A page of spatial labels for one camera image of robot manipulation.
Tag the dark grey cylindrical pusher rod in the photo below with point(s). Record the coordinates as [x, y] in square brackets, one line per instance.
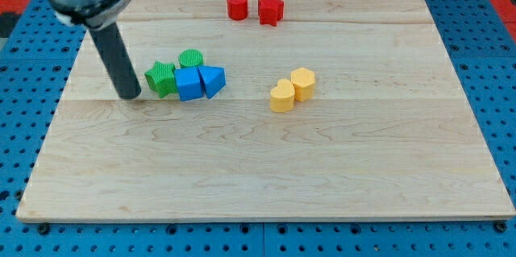
[112, 50]

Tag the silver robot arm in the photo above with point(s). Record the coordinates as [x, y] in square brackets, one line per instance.
[99, 17]

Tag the green star block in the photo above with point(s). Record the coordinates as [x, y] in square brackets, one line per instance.
[161, 78]

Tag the green circle block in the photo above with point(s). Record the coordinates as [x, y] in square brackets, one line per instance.
[190, 58]

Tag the red star block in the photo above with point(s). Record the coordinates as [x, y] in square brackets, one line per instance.
[270, 12]

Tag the blue cube block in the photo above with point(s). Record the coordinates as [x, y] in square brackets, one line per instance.
[189, 85]

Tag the blue triangle block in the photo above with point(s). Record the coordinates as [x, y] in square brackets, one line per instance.
[213, 79]

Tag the red cylinder block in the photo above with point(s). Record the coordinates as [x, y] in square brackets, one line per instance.
[237, 9]

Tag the yellow heart block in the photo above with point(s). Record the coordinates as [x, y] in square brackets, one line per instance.
[282, 96]

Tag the wooden board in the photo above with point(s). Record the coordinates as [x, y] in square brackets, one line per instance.
[389, 135]

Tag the yellow hexagon block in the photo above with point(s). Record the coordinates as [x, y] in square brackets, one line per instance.
[303, 81]

